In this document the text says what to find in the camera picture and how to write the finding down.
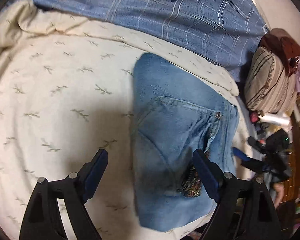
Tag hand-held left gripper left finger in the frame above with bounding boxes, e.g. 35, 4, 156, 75
19, 149, 109, 240

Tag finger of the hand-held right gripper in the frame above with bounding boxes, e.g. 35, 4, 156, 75
232, 147, 266, 173

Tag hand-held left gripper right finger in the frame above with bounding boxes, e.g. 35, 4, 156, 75
192, 149, 283, 240

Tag blue denim pants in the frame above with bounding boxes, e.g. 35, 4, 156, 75
131, 52, 240, 233

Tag person's right forearm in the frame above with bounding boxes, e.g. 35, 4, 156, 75
272, 182, 286, 208

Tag wooden bed footboard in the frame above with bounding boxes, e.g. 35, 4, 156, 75
289, 97, 300, 205

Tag white plastic bottle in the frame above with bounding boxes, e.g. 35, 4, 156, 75
259, 112, 290, 128

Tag red black small item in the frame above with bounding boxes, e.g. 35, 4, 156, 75
249, 111, 261, 125

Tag striped beige pillow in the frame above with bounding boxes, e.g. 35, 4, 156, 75
244, 46, 300, 115

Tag cream leaf-print bed sheet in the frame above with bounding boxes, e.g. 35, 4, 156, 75
0, 0, 250, 240

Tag brown leather bag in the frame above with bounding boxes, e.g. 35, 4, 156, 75
259, 28, 300, 74

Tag blue plaid blanket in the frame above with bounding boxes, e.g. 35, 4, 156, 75
7, 0, 270, 83

